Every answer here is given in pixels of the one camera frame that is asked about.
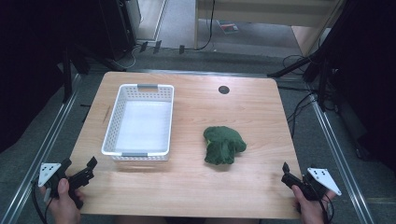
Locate person's left hand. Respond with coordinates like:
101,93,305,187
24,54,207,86
40,177,85,224

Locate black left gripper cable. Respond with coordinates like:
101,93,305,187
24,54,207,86
30,179,54,224

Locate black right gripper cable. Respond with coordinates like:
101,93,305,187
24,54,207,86
317,195,336,224

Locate black cabinet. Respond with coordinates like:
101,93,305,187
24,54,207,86
98,0,138,63

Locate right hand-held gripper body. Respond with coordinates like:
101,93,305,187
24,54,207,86
280,167,343,202

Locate light wooden furniture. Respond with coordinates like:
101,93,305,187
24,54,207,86
193,0,345,58

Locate black floor cables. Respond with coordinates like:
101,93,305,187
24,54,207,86
281,54,318,139

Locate black hanging cable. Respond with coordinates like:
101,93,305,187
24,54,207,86
197,0,217,51

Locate black tripod stand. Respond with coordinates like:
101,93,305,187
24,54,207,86
266,46,332,112

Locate magazine with red cover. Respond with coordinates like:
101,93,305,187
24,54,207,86
217,20,240,35

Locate metal floor rail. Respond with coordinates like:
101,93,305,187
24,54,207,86
0,73,82,224
309,91,376,224

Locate white floor cable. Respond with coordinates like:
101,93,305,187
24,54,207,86
114,43,142,70

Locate green broccoli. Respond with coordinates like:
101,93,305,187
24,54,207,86
203,125,248,166

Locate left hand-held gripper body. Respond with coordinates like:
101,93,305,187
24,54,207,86
37,161,95,210

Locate black upright stand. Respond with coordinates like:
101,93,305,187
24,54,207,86
61,46,75,105

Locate white plastic basket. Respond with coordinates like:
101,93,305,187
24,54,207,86
101,83,176,162

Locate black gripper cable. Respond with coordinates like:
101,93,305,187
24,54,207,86
30,179,54,224
317,195,336,224

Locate person's right hand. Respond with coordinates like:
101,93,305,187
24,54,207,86
291,184,337,224

